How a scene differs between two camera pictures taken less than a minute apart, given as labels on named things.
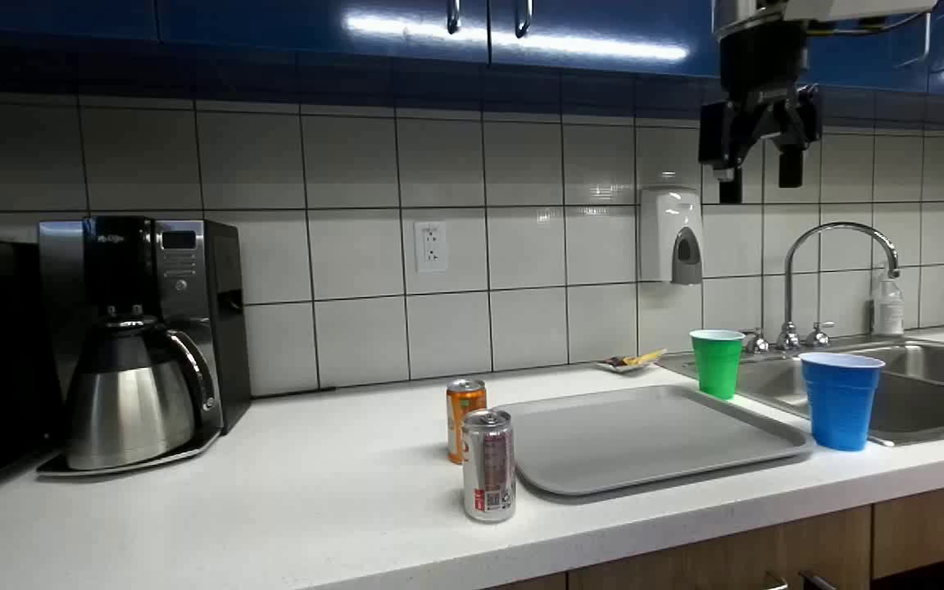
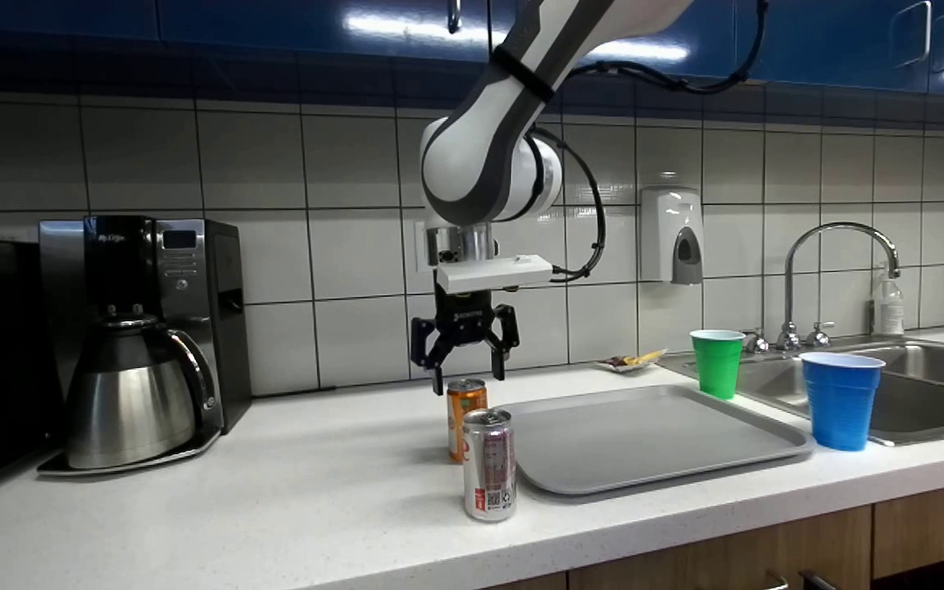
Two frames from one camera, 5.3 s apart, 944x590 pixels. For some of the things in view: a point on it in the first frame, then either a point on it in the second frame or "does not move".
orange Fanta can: (465, 396) does not move
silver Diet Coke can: (491, 466) does not move
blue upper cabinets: (425, 48) does not move
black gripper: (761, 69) → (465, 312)
